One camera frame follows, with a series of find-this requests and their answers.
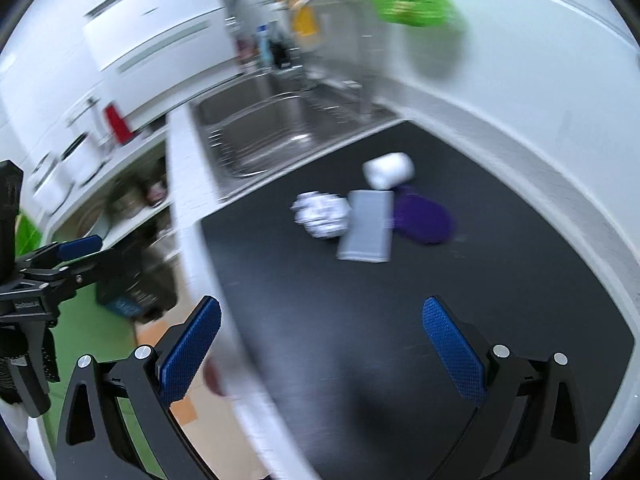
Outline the purple foil wrapper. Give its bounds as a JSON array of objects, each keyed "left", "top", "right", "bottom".
[{"left": 393, "top": 185, "right": 456, "bottom": 245}]

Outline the white plastic tray lid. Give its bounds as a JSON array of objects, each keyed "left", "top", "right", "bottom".
[{"left": 336, "top": 190, "right": 394, "bottom": 263}]

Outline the white paper ball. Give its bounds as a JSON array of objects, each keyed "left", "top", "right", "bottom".
[{"left": 291, "top": 191, "right": 350, "bottom": 240}]

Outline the white paper roll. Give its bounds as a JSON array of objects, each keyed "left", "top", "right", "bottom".
[{"left": 362, "top": 152, "right": 414, "bottom": 191}]

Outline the pink trash bin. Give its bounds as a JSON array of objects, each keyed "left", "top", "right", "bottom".
[{"left": 202, "top": 356, "right": 226, "bottom": 398}]

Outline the orange floor mat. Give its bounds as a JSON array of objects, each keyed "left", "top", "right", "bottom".
[{"left": 134, "top": 312, "right": 212, "bottom": 427}]

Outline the black blue recycling bin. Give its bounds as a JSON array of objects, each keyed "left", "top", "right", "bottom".
[{"left": 96, "top": 243, "right": 178, "bottom": 324}]

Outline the black counter mat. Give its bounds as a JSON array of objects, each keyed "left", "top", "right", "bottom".
[{"left": 202, "top": 122, "right": 634, "bottom": 479}]

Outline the white countertop dishwasher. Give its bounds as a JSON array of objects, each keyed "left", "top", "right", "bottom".
[{"left": 84, "top": 0, "right": 241, "bottom": 129}]

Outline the stainless steel sink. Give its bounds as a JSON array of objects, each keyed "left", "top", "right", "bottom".
[{"left": 189, "top": 70, "right": 397, "bottom": 202}]

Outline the tall chrome faucet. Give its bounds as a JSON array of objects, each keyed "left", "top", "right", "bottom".
[{"left": 226, "top": 0, "right": 278, "bottom": 63}]

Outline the slim gooseneck water faucet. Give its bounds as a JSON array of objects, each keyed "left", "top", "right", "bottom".
[{"left": 291, "top": 0, "right": 374, "bottom": 120}]

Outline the green plastic basket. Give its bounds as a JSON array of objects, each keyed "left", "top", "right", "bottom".
[{"left": 369, "top": 0, "right": 454, "bottom": 27}]

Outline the wire sink basket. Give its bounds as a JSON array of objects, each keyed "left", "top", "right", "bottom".
[{"left": 208, "top": 93, "right": 323, "bottom": 178}]

